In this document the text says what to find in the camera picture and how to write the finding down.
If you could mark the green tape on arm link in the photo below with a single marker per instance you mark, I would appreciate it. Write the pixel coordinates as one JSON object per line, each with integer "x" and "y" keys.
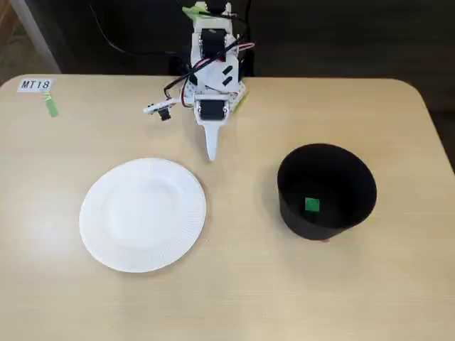
{"x": 193, "y": 11}

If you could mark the green tape strip by label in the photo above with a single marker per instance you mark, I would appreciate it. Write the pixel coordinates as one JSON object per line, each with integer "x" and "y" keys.
{"x": 49, "y": 104}

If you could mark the green tape strip at base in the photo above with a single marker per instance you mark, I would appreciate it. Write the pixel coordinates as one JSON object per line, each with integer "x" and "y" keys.
{"x": 241, "y": 103}

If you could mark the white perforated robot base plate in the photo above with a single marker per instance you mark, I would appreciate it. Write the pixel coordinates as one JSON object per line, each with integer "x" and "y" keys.
{"x": 239, "y": 93}

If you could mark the white paper plate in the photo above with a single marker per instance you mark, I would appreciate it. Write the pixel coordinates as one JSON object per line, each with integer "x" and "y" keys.
{"x": 142, "y": 216}

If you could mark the white MT18 label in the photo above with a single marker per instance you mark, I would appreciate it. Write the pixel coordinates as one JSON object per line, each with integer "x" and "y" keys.
{"x": 34, "y": 84}

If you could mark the black pot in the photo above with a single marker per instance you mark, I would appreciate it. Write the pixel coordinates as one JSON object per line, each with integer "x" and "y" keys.
{"x": 341, "y": 177}

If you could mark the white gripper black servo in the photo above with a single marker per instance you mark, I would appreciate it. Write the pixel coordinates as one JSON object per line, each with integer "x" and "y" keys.
{"x": 210, "y": 110}

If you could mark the wrist camera on white bracket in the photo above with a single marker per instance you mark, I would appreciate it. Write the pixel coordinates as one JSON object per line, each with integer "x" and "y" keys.
{"x": 160, "y": 108}

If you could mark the green cube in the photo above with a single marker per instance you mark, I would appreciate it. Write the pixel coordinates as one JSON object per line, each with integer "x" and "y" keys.
{"x": 312, "y": 205}

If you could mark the white metal pole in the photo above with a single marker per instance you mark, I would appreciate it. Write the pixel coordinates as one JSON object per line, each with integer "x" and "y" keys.
{"x": 35, "y": 35}

